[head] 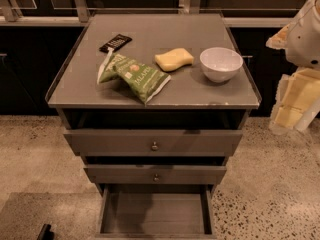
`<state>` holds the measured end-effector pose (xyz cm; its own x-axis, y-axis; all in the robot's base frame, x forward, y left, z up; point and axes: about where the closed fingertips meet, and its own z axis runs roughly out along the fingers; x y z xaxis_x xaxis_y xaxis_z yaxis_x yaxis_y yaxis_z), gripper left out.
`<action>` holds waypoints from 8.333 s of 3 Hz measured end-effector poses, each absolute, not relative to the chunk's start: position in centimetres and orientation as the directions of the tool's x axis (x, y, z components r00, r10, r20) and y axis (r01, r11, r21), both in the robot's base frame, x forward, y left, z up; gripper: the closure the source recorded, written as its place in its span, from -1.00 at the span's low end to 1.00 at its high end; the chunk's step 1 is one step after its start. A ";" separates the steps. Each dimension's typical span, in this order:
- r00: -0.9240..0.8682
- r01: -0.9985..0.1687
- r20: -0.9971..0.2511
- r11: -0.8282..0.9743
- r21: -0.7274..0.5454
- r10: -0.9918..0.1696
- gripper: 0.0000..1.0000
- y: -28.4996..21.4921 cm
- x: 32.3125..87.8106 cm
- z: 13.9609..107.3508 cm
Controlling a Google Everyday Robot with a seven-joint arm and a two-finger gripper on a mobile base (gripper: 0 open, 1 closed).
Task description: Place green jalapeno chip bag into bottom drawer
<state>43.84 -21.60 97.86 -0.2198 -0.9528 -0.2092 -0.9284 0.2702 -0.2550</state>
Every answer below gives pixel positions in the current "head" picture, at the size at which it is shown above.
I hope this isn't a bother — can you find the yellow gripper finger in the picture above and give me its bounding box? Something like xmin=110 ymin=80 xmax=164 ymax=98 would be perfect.
xmin=269 ymin=104 xmax=309 ymax=135

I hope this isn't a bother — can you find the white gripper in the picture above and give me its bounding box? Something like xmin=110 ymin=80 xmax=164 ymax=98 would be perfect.
xmin=266 ymin=0 xmax=320 ymax=113

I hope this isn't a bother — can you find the green jalapeno chip bag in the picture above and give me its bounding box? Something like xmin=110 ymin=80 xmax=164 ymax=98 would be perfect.
xmin=97 ymin=50 xmax=171 ymax=104

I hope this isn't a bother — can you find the grey drawer cabinet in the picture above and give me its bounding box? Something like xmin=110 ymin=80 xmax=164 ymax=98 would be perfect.
xmin=47 ymin=14 xmax=260 ymax=240

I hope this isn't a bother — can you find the bottom grey drawer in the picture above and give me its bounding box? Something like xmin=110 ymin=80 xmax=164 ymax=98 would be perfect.
xmin=96 ymin=184 xmax=216 ymax=240

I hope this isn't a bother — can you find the grey drawer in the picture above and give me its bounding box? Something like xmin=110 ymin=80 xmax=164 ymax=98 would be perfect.
xmin=84 ymin=165 xmax=226 ymax=184
xmin=96 ymin=184 xmax=216 ymax=240
xmin=64 ymin=129 xmax=242 ymax=157

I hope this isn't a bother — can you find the middle grey drawer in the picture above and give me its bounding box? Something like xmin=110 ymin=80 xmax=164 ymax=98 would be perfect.
xmin=84 ymin=165 xmax=226 ymax=184

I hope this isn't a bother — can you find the top grey drawer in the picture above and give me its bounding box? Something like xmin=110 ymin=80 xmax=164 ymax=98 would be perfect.
xmin=64 ymin=129 xmax=242 ymax=157

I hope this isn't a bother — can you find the white bowl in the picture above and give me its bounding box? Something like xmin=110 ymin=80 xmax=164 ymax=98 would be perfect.
xmin=200 ymin=47 xmax=243 ymax=83

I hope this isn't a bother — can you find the yellow sponge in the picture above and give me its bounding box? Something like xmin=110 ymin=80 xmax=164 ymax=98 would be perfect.
xmin=154 ymin=48 xmax=194 ymax=72

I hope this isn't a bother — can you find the black candy bar wrapper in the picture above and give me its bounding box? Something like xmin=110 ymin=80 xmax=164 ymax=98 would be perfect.
xmin=99 ymin=34 xmax=132 ymax=53

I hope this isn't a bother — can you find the black object on floor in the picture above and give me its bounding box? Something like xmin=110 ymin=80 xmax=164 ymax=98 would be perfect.
xmin=37 ymin=224 xmax=54 ymax=240

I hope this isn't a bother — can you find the metal railing frame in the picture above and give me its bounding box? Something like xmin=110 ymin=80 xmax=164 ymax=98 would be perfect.
xmin=0 ymin=0 xmax=307 ymax=27

